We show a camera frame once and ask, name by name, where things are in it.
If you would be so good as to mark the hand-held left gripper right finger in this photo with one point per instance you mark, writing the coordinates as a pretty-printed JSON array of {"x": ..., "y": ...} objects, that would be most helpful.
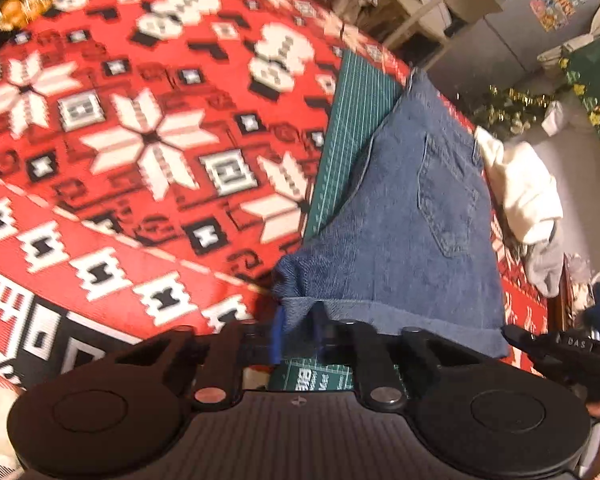
[{"x": 321, "y": 332}]

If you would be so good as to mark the green christmas printed cloth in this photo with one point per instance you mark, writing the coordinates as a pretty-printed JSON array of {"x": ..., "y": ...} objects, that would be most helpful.
[{"x": 597, "y": 80}]

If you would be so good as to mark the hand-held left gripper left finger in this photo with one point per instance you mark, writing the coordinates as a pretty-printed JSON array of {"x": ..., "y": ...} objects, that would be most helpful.
[{"x": 281, "y": 335}]

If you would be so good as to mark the green cutting mat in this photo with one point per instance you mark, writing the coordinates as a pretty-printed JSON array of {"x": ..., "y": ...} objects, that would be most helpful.
[{"x": 350, "y": 125}]

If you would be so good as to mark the beige chair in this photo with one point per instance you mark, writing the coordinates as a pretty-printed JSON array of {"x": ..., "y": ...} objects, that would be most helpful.
[{"x": 472, "y": 2}]

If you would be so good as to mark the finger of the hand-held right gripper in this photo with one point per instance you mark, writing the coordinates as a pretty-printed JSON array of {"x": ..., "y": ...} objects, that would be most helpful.
[{"x": 525, "y": 341}]

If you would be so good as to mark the cream white sweater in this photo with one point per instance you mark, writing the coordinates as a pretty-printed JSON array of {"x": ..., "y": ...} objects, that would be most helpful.
[{"x": 525, "y": 185}]

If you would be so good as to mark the grey refrigerator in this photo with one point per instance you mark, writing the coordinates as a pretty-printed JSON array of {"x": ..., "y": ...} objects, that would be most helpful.
[{"x": 510, "y": 45}]

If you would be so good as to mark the pile of oranges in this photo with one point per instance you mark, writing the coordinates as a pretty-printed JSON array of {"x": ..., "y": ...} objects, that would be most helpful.
[{"x": 17, "y": 10}]

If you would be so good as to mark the blue denim jeans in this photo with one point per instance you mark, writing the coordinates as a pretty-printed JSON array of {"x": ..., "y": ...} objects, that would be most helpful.
[{"x": 405, "y": 235}]

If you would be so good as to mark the grey cloth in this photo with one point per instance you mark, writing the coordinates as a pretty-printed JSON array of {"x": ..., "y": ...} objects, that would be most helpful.
[{"x": 545, "y": 265}]

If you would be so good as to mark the tinsel christmas decoration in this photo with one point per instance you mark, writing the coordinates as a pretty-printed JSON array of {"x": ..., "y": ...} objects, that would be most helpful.
[{"x": 510, "y": 110}]

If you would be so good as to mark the white bag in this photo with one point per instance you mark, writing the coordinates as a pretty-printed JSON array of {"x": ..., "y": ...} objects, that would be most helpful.
[{"x": 557, "y": 117}]

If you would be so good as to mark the colourful fridge magnets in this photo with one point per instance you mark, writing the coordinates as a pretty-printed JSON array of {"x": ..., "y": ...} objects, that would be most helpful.
[{"x": 560, "y": 2}]

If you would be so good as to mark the red patterned blanket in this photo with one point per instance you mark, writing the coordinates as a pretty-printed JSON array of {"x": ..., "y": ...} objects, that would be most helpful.
[{"x": 130, "y": 185}]

